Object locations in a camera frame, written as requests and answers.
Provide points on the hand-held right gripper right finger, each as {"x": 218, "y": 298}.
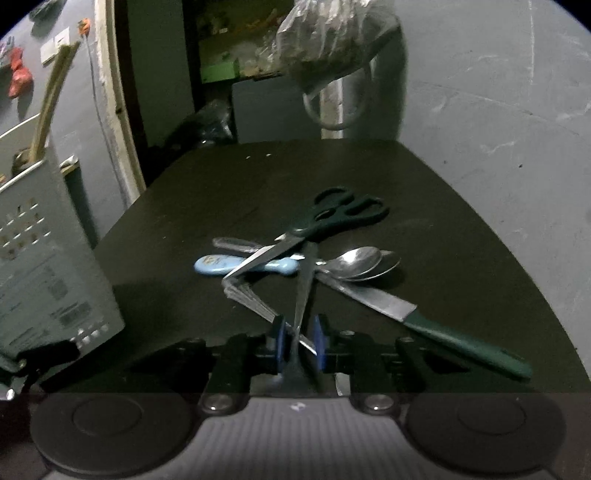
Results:
{"x": 320, "y": 344}

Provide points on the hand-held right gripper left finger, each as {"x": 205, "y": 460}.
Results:
{"x": 277, "y": 341}

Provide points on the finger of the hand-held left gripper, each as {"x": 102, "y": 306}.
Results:
{"x": 46, "y": 364}

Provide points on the steel fork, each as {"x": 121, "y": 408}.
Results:
{"x": 249, "y": 297}

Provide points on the steel spoon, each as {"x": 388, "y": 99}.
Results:
{"x": 392, "y": 267}
{"x": 358, "y": 261}

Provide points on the steel utensil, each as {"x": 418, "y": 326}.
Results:
{"x": 233, "y": 244}

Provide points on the white perforated utensil basket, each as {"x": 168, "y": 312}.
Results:
{"x": 55, "y": 258}

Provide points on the black plastic bag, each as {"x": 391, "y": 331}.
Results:
{"x": 205, "y": 124}

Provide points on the grey cabinet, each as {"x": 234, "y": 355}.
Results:
{"x": 272, "y": 110}

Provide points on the green box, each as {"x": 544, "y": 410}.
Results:
{"x": 220, "y": 73}

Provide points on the red mesh bag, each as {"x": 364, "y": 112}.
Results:
{"x": 21, "y": 78}

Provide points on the clear plastic bag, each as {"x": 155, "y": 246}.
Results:
{"x": 332, "y": 41}

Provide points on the wooden shelf unit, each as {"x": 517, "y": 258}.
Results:
{"x": 231, "y": 32}

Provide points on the dark hanging bag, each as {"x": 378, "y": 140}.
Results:
{"x": 40, "y": 10}

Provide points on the white switch plate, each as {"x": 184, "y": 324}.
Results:
{"x": 54, "y": 46}

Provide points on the orange wall hook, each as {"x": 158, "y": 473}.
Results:
{"x": 85, "y": 26}

